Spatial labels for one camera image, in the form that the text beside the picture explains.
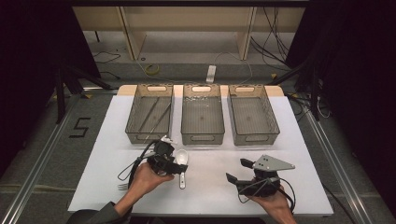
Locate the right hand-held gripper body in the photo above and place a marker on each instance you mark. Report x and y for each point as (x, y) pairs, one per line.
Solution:
(267, 163)

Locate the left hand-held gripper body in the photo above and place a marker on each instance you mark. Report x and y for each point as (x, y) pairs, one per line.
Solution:
(162, 152)

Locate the white ceramic spoon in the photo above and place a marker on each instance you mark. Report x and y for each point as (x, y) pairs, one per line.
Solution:
(182, 157)

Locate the smoky clear plastic bin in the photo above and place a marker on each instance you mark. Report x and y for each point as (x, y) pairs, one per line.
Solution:
(202, 118)
(252, 118)
(140, 137)

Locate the metal chopstick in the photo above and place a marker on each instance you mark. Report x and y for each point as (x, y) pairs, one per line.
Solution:
(148, 114)
(158, 121)

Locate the silver metal fork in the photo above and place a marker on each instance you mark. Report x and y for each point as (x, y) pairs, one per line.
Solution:
(123, 187)

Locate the person's left hand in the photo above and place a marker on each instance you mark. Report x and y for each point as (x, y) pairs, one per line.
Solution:
(144, 180)

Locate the person's right hand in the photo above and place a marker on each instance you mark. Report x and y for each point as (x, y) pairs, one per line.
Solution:
(275, 203)

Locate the white table sheet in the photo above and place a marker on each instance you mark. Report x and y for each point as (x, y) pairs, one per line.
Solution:
(211, 193)

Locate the black metal stand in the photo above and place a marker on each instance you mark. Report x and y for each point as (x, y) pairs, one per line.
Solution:
(60, 93)
(314, 93)

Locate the yellow tape roll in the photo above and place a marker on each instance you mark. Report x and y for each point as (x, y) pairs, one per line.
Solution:
(147, 69)

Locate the white power strip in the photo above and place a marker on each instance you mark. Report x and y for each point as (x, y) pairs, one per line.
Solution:
(211, 74)

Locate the black curtain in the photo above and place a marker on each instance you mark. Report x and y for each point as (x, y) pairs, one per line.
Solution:
(31, 46)
(358, 62)

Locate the wooden shelf unit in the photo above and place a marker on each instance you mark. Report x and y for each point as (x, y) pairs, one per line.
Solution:
(186, 18)

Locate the aluminium floor rail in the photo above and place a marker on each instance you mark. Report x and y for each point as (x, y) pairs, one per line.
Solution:
(34, 174)
(339, 174)

